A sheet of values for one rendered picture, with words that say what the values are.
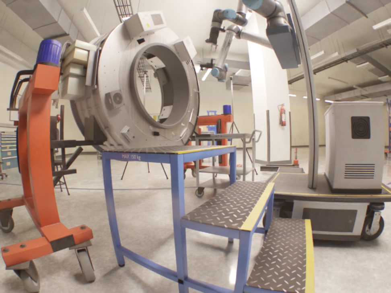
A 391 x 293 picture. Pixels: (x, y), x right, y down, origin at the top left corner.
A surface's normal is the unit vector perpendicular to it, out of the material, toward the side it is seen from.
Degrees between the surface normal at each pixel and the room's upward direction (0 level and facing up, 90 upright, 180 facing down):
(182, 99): 80
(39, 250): 90
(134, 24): 125
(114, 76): 90
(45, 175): 90
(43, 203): 90
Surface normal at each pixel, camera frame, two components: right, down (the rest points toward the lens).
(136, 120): 0.87, 0.00
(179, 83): -0.47, 0.35
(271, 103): 0.17, 0.04
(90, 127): -0.50, 0.04
